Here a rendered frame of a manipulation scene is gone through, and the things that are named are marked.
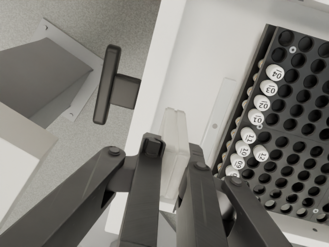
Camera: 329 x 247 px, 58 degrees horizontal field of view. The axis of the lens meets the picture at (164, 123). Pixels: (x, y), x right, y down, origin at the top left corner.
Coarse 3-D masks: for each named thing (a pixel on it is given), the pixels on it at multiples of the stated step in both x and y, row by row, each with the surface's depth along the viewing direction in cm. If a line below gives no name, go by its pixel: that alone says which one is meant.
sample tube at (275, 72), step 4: (260, 60) 29; (260, 64) 28; (272, 64) 26; (268, 68) 26; (272, 68) 25; (276, 68) 25; (280, 68) 25; (268, 72) 25; (272, 72) 25; (276, 72) 25; (280, 72) 25; (268, 76) 26; (272, 76) 25; (276, 76) 25; (280, 76) 25; (276, 80) 25
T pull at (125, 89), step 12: (108, 48) 25; (120, 48) 25; (108, 60) 25; (108, 72) 25; (108, 84) 26; (120, 84) 26; (132, 84) 26; (108, 96) 26; (120, 96) 26; (132, 96) 26; (96, 108) 27; (108, 108) 27; (132, 108) 27; (96, 120) 27
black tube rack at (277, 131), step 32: (288, 32) 27; (256, 64) 29; (288, 64) 26; (320, 64) 29; (288, 96) 27; (320, 96) 30; (288, 128) 28; (320, 128) 28; (256, 160) 33; (288, 160) 32; (320, 160) 29; (256, 192) 31; (288, 192) 31; (320, 192) 30
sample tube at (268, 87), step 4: (256, 76) 28; (264, 80) 26; (268, 80) 26; (260, 84) 27; (264, 84) 26; (268, 84) 25; (272, 84) 25; (276, 84) 25; (260, 88) 26; (264, 88) 25; (268, 88) 25; (272, 88) 25; (276, 88) 25; (264, 92) 26; (268, 92) 25; (272, 92) 25
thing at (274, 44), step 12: (276, 36) 25; (276, 48) 25; (288, 48) 25; (264, 60) 26; (276, 60) 26; (264, 72) 26; (252, 96) 27; (252, 108) 27; (240, 120) 28; (228, 156) 29
